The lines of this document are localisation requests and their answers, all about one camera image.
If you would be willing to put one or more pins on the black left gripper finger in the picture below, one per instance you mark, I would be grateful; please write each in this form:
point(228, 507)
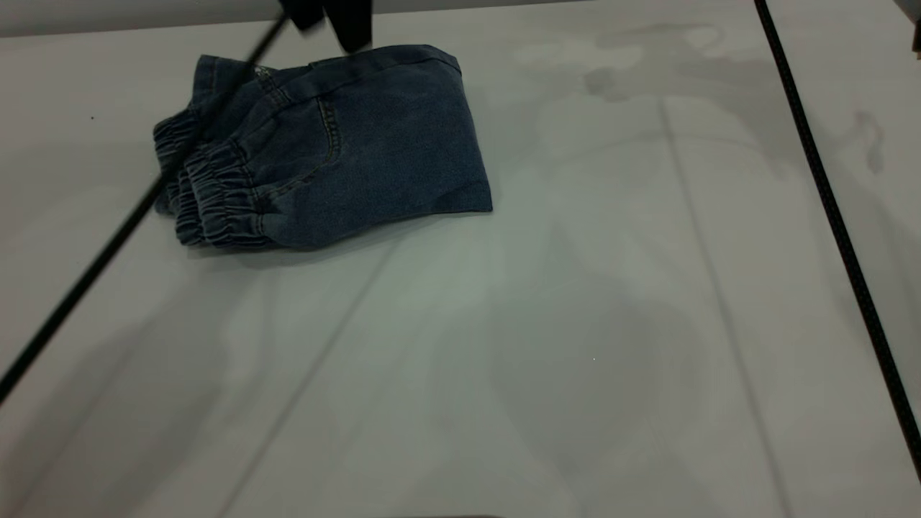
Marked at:
point(351, 21)
point(302, 11)

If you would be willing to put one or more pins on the blue denim pants with basketball print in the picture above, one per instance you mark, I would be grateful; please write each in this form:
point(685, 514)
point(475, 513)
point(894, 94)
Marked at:
point(345, 151)

